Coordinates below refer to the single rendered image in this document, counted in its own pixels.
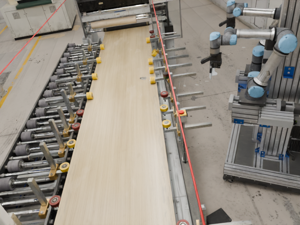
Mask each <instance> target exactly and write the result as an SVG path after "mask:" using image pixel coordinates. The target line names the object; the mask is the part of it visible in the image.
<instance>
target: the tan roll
mask: <svg viewBox="0 0 300 225"><path fill-rule="evenodd" d="M146 18H151V16H146V17H138V18H136V15H134V16H128V17H120V18H114V19H107V20H101V21H93V22H91V24H90V25H86V27H92V29H98V28H104V27H110V26H116V25H125V24H131V23H136V22H137V20H140V19H146Z"/></svg>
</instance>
